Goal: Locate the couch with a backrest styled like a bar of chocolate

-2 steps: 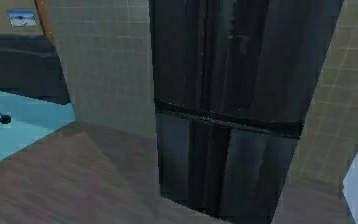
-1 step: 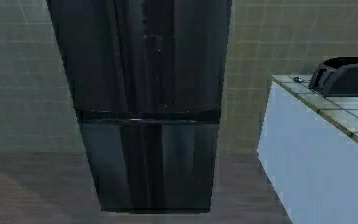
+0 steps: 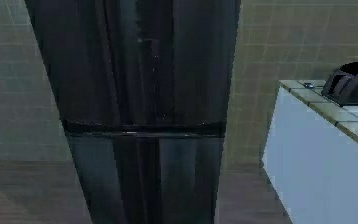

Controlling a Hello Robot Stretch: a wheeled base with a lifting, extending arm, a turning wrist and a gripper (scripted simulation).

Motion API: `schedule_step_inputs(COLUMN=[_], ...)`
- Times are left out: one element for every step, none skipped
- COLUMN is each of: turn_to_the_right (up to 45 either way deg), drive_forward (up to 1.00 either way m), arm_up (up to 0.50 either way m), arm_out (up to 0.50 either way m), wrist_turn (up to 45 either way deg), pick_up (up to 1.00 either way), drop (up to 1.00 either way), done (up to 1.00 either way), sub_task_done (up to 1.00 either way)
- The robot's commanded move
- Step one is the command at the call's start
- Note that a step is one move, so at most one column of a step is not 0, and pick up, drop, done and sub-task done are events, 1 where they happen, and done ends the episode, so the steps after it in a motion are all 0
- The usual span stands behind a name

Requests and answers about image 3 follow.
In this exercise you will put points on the black fridge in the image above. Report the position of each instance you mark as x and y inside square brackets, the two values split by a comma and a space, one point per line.
[143, 83]

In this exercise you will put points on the white counter with tiled top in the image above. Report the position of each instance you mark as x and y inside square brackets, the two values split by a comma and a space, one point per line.
[320, 166]

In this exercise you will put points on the black toaster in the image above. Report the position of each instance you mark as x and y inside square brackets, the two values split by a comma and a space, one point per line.
[352, 86]

